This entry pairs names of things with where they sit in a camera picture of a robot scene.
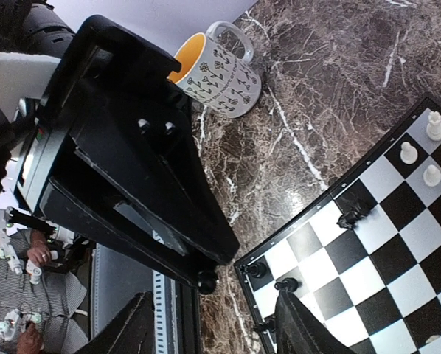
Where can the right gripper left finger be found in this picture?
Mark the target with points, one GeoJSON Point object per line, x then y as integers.
{"type": "Point", "coordinates": [130, 332]}

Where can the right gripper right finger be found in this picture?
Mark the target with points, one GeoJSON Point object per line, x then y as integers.
{"type": "Point", "coordinates": [299, 331]}

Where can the operator person striped shirt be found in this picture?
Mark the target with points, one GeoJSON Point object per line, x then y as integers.
{"type": "Point", "coordinates": [56, 298]}

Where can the black piece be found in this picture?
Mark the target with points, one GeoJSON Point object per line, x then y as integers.
{"type": "Point", "coordinates": [288, 284]}

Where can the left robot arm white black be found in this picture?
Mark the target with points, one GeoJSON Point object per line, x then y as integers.
{"type": "Point", "coordinates": [32, 41]}

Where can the black grey chess board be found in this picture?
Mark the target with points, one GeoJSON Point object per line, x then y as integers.
{"type": "Point", "coordinates": [367, 252]}

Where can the white slotted cable duct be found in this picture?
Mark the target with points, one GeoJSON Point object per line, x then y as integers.
{"type": "Point", "coordinates": [115, 280]}

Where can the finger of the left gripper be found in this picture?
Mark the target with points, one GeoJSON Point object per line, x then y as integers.
{"type": "Point", "coordinates": [187, 240]}

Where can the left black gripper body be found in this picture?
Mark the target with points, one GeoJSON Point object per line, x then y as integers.
{"type": "Point", "coordinates": [107, 121]}

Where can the black piece edge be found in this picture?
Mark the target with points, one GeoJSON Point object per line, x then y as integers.
{"type": "Point", "coordinates": [255, 270]}

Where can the white left rook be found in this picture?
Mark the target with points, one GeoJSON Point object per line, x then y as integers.
{"type": "Point", "coordinates": [433, 128]}

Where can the patterned mug with yellow interior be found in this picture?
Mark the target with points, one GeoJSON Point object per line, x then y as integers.
{"type": "Point", "coordinates": [214, 76]}

